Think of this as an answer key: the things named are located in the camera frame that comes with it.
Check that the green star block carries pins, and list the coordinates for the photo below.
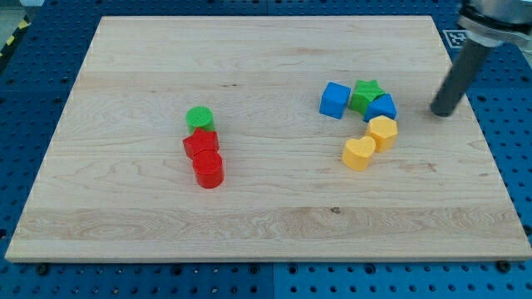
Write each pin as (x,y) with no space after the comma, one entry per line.
(364,93)

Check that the blue cube block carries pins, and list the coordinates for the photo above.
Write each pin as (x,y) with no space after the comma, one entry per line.
(334,100)

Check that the red star block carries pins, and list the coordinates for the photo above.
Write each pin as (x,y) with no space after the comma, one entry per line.
(200,140)

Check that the green cylinder block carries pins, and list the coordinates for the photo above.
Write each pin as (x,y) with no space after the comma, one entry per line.
(200,117)

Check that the yellow hexagon block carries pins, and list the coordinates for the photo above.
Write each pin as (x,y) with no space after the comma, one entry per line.
(384,131)

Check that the blue triangle block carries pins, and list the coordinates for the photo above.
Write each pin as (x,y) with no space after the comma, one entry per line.
(383,105)

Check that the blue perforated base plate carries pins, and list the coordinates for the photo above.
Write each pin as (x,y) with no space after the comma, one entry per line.
(43,47)

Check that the white fiducial marker tag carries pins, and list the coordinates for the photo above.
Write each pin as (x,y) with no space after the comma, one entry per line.
(455,39)

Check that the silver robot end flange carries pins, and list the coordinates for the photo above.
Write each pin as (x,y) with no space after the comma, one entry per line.
(493,22)

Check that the red cylinder block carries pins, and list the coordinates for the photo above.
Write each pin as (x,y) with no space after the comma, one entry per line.
(208,168)

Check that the wooden board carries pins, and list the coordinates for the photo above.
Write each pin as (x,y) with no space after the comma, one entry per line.
(116,185)

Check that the yellow heart block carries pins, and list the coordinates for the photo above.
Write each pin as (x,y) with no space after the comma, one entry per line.
(357,153)

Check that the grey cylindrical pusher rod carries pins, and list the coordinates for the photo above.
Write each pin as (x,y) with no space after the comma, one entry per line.
(459,78)

